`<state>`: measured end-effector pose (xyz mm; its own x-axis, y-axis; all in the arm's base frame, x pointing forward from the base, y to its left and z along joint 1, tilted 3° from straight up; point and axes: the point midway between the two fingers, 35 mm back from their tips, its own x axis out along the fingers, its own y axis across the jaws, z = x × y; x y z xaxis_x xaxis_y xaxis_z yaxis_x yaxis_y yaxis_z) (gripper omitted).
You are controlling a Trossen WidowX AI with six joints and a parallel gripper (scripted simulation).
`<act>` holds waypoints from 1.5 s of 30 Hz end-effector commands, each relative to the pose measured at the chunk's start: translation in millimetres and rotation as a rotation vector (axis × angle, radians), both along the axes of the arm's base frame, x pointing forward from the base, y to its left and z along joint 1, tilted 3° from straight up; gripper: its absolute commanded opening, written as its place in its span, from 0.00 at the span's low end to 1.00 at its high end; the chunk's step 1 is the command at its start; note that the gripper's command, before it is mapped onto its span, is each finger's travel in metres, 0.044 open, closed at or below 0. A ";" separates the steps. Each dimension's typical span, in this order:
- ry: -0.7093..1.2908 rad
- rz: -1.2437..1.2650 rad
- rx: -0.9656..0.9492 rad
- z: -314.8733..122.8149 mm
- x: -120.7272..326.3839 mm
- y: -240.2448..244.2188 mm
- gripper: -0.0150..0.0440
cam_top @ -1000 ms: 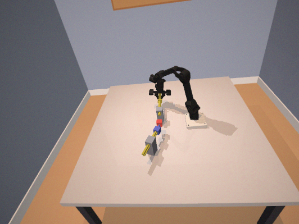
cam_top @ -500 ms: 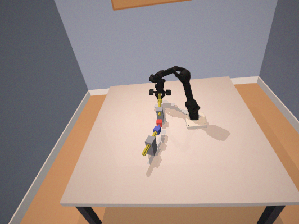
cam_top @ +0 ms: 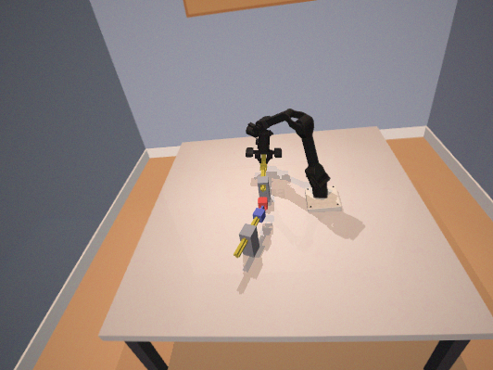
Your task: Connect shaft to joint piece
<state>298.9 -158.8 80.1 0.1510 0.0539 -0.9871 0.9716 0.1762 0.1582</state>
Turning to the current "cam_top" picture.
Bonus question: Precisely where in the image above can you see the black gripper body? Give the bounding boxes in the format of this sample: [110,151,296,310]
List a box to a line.
[246,142,282,158]

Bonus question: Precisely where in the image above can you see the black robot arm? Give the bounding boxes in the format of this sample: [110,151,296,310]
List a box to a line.
[246,108,331,198]

